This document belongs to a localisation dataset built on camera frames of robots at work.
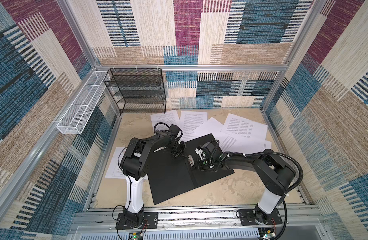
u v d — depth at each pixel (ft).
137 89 3.57
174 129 2.73
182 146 2.90
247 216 2.41
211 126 3.66
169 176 2.86
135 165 1.76
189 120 3.80
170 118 3.79
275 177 1.55
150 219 2.44
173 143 2.71
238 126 3.66
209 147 2.44
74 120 2.30
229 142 3.34
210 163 2.34
